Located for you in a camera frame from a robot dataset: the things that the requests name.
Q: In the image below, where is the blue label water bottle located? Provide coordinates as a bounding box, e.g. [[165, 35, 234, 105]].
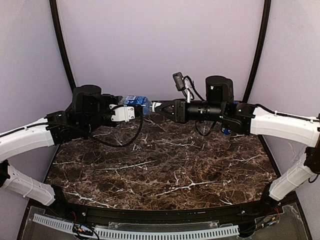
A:
[[119, 95, 152, 112]]

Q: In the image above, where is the white blue bottle cap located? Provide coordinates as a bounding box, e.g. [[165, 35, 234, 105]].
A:
[[150, 101, 162, 113]]

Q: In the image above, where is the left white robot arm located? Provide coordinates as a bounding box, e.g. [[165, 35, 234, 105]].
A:
[[0, 85, 152, 206]]

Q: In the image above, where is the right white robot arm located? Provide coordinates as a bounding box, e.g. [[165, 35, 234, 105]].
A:
[[149, 75, 320, 202]]

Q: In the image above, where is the pepsi label bottle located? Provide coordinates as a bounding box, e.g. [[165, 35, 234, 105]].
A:
[[220, 126, 231, 136]]

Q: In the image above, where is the small circuit board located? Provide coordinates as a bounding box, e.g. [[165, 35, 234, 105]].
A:
[[72, 223, 94, 236]]

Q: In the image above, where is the black left camera cable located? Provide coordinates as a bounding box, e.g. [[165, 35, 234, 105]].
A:
[[87, 109, 145, 148]]

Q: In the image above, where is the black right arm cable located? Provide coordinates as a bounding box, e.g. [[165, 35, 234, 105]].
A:
[[252, 103, 320, 125]]

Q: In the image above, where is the black left corner post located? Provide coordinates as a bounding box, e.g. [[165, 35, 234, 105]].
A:
[[49, 0, 76, 92]]

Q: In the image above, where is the black corner post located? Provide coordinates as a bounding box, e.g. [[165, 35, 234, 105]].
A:
[[242, 0, 272, 103], [49, 0, 76, 92]]

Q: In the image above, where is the black front table rail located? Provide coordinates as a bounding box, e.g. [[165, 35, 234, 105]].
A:
[[53, 201, 271, 225]]

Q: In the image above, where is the white slotted cable duct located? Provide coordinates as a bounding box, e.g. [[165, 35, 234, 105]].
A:
[[32, 213, 240, 240]]

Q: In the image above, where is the black right corner post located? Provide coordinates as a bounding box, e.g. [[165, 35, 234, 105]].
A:
[[242, 0, 272, 103]]

